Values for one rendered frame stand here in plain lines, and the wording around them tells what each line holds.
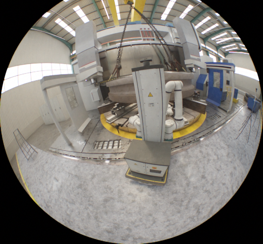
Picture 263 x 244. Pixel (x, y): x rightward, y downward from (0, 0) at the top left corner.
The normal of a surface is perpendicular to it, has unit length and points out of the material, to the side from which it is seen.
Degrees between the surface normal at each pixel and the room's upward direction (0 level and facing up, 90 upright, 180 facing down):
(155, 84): 90
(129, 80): 90
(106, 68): 90
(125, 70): 90
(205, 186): 0
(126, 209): 0
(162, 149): 0
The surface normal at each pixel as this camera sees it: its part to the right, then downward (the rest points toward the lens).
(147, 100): -0.37, 0.46
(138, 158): -0.17, -0.89
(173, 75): 0.07, 0.42
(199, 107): -0.88, 0.33
